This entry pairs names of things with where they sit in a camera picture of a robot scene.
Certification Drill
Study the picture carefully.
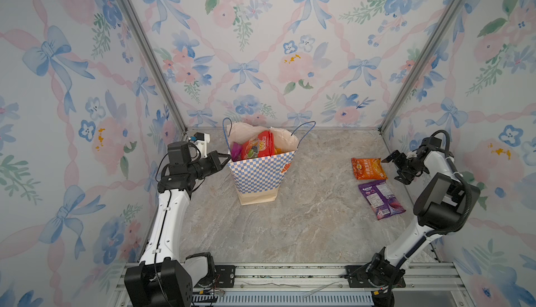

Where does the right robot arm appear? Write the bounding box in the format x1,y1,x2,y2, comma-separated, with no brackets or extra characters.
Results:
358,130,481,291

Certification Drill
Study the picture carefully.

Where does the orange chip snack packet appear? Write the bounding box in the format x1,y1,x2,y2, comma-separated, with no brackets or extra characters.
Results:
351,158,387,180

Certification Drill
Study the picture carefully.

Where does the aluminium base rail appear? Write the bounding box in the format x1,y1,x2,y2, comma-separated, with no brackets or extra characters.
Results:
112,261,474,307

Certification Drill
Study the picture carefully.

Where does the left aluminium corner post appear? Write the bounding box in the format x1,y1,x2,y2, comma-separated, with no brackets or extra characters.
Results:
117,0,188,136

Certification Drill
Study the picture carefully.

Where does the purple small snack packet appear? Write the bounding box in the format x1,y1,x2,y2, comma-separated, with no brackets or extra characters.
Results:
359,181,406,220

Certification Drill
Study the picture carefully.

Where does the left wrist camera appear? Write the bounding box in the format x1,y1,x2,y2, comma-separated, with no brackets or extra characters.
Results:
188,132,211,158

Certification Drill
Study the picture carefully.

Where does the blue checkered paper bag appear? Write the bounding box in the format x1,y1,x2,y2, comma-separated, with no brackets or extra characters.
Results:
222,118,316,206

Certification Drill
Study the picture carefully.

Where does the red fruit candy bag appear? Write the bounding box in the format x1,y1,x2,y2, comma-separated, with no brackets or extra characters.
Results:
241,130,276,160

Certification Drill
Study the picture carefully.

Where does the right aluminium corner post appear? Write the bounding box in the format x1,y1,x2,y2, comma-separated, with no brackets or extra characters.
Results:
378,0,466,135

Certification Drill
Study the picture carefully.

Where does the purple grape candy bag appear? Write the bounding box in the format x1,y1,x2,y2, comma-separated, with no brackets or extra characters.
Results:
230,142,243,162

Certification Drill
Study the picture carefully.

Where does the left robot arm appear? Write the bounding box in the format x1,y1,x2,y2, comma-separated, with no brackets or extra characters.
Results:
124,151,231,306

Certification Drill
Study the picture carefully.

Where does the aluminium corner post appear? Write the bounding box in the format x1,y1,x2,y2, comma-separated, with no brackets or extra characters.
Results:
378,0,466,135
117,0,188,136

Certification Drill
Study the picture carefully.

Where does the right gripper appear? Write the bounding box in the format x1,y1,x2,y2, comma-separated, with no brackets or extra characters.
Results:
383,151,426,185

